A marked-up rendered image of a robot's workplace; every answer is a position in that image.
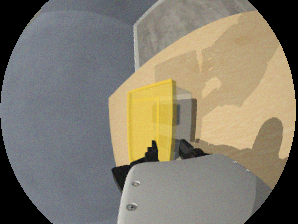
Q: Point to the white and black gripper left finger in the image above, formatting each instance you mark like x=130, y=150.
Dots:
x=120, y=173

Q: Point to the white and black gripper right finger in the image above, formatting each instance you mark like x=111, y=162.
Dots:
x=186, y=150

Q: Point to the yellow rectangular lid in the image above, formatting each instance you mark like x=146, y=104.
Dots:
x=152, y=115

